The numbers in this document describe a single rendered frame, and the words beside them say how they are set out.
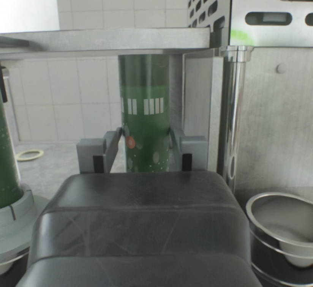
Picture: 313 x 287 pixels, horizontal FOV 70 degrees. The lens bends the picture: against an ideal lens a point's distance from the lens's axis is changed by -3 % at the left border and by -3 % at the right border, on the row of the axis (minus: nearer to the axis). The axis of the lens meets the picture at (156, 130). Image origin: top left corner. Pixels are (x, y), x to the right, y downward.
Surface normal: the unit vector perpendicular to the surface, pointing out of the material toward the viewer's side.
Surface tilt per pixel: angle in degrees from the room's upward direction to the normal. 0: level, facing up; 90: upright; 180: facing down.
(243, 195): 90
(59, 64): 90
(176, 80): 90
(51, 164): 0
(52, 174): 0
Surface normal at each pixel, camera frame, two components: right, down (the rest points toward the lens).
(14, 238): -0.02, -0.96
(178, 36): 0.02, 0.29
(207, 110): -1.00, 0.02
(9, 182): 0.96, 0.07
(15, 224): 0.81, 0.16
